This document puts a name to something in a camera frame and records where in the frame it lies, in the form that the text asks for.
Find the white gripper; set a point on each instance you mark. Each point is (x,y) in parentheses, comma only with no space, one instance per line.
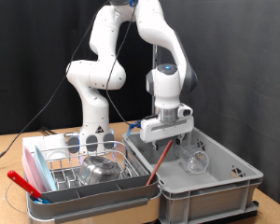
(165,129)

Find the clear wine glass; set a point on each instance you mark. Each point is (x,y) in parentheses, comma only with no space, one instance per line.
(194,158)

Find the stainless steel bowl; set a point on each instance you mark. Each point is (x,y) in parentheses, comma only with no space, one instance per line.
(99,171)

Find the light blue plate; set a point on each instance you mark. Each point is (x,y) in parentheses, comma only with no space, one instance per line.
(46,171)

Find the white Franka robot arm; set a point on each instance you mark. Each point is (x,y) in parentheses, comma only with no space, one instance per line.
(93,74)

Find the grey plastic crate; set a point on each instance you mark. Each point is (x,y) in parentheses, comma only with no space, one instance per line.
(208,199)

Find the vertical metal pole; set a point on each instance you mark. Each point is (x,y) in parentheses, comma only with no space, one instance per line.
(154,56)

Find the dark grey backdrop curtain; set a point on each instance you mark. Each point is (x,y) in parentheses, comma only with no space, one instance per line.
(255,93)

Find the white box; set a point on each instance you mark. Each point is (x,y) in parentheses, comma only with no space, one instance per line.
(49,141)

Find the pink plate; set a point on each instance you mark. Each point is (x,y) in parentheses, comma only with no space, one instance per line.
(31,174)

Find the black backdrop curtain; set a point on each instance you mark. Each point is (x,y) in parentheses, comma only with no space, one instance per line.
(9,46)

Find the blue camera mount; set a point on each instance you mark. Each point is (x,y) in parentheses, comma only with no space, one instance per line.
(133,126)

